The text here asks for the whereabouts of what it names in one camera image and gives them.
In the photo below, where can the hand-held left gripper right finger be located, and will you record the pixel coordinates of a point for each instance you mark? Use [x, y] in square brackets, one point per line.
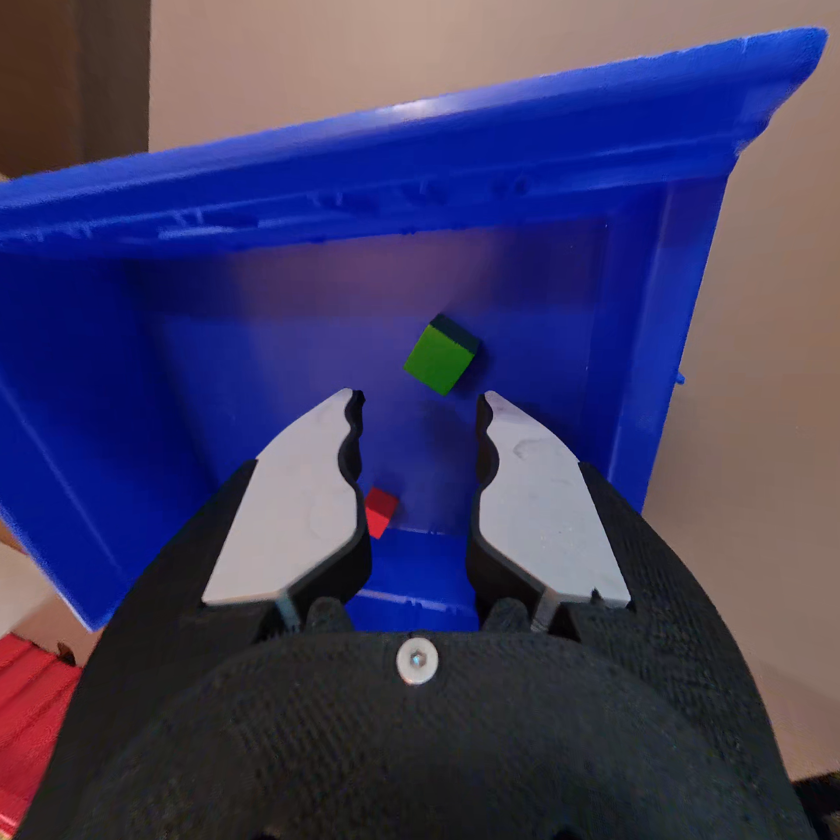
[544, 525]

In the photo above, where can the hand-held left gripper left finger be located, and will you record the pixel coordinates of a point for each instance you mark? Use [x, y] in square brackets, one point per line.
[295, 518]

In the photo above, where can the red cube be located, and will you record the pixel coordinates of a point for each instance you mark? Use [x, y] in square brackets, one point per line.
[380, 508]

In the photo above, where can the blue plastic bin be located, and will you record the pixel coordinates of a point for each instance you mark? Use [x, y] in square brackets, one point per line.
[262, 328]

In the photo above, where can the green cube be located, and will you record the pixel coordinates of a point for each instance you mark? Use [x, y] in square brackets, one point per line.
[436, 361]

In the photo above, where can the grey desk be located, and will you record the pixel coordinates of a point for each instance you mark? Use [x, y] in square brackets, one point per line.
[754, 394]

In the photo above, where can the red ribbed object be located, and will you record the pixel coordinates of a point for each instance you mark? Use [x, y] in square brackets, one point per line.
[26, 722]

